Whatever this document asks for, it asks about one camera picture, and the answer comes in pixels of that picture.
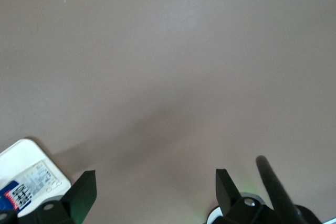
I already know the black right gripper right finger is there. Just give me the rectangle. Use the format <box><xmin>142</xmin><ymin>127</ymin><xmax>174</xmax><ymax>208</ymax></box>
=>
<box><xmin>212</xmin><ymin>168</ymin><xmax>276</xmax><ymax>224</ymax></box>

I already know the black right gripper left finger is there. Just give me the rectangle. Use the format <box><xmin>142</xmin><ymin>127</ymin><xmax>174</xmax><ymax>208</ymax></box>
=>
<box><xmin>34</xmin><ymin>170</ymin><xmax>97</xmax><ymax>224</ymax></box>

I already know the blue milk carton green cap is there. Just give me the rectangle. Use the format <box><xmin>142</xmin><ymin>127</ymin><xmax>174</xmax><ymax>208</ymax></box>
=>
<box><xmin>0</xmin><ymin>159</ymin><xmax>57</xmax><ymax>216</ymax></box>

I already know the cream tray with rabbit print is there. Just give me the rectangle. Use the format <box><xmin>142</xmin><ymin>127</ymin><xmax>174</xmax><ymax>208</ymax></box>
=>
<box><xmin>0</xmin><ymin>138</ymin><xmax>72</xmax><ymax>218</ymax></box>

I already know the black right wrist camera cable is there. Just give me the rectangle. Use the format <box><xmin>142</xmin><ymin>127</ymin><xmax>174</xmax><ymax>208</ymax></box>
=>
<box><xmin>255</xmin><ymin>155</ymin><xmax>309</xmax><ymax>224</ymax></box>

